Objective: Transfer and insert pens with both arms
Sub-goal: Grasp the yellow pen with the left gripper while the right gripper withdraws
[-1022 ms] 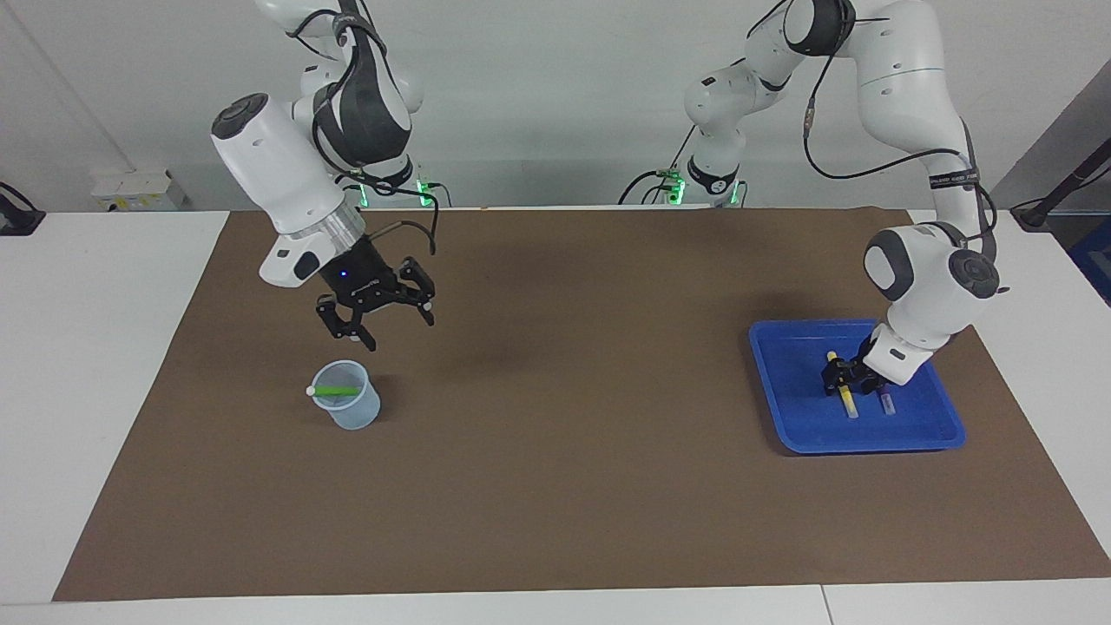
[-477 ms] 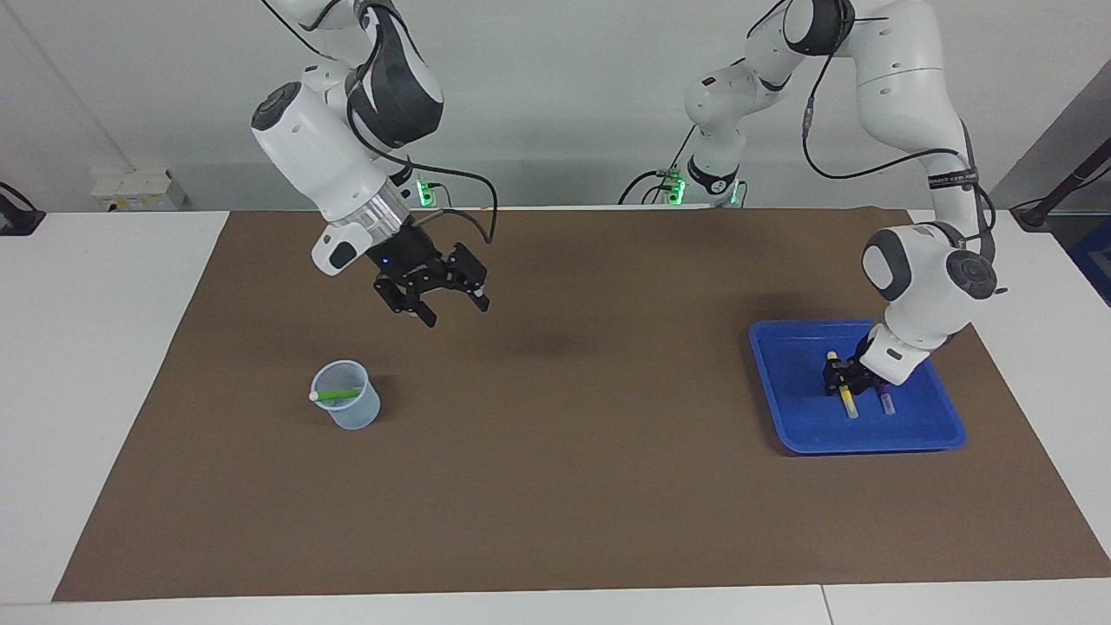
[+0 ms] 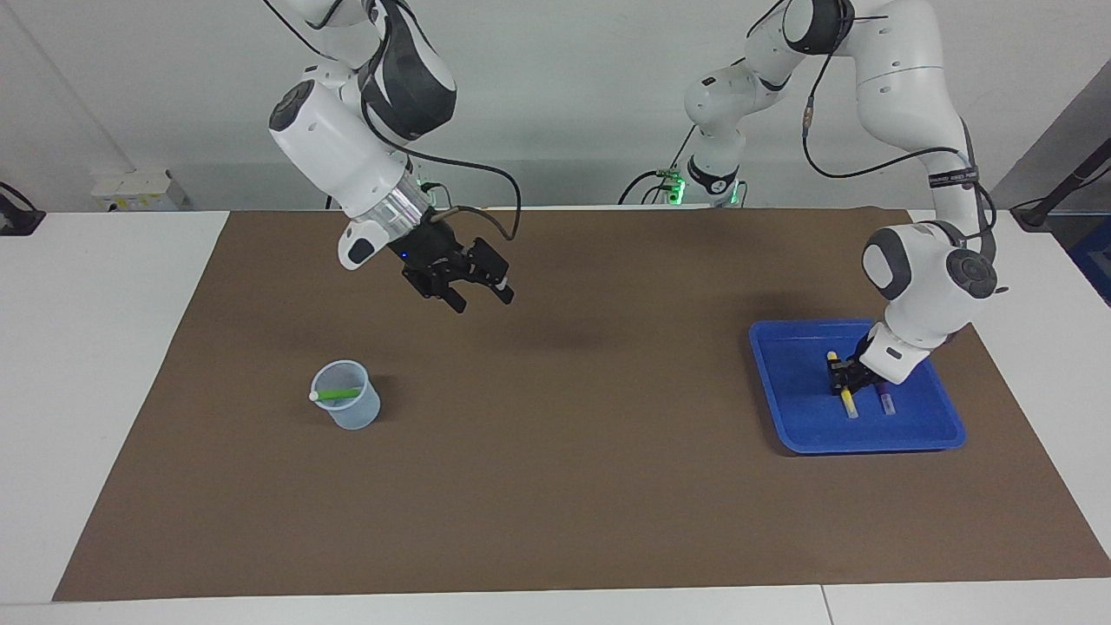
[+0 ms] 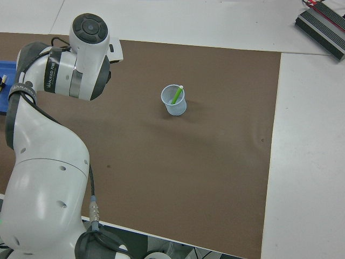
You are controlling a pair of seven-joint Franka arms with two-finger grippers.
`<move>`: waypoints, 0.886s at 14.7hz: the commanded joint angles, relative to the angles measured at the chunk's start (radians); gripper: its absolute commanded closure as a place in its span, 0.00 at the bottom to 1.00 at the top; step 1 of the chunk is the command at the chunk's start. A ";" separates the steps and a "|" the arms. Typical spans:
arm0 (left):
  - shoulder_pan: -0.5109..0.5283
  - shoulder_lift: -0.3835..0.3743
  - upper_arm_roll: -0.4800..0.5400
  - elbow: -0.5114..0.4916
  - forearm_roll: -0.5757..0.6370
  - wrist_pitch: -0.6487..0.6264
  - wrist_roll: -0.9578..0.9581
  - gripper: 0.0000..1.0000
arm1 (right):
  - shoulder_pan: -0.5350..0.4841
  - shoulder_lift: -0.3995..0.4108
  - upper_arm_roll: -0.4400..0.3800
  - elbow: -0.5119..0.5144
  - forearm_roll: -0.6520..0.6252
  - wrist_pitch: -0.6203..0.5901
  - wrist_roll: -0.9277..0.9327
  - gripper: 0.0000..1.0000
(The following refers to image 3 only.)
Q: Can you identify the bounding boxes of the yellow pen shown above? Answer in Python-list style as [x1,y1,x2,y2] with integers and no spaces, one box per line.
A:
[826,351,860,420]

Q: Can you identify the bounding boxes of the blue plastic tray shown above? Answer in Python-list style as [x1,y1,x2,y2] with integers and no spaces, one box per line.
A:
[748,319,967,456]

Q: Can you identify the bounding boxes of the translucent plastic cup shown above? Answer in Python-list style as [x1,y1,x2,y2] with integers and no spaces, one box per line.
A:
[311,359,381,431]

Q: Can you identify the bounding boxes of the brown table mat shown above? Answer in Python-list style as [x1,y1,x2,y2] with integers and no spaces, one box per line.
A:
[52,208,1111,602]

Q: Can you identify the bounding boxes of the blue crate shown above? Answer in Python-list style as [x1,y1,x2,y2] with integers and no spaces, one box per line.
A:
[1066,215,1111,306]

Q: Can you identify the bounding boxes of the black stand pole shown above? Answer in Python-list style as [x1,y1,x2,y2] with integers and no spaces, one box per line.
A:
[1009,135,1111,232]

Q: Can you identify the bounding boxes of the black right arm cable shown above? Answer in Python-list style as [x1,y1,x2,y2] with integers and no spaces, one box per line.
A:
[260,0,523,242]

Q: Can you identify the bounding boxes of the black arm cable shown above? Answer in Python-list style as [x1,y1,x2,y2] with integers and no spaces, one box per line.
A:
[729,0,1008,292]
[260,0,523,242]

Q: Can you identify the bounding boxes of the black base cable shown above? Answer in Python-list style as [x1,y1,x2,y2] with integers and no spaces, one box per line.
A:
[618,124,700,207]

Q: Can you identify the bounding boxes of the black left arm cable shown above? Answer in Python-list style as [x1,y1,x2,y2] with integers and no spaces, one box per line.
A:
[729,0,1008,292]

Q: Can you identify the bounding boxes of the white wall socket box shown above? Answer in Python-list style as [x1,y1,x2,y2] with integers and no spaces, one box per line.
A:
[91,168,187,213]

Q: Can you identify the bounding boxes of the black clamp mount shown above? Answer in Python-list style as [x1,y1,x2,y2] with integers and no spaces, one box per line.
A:
[0,182,46,237]

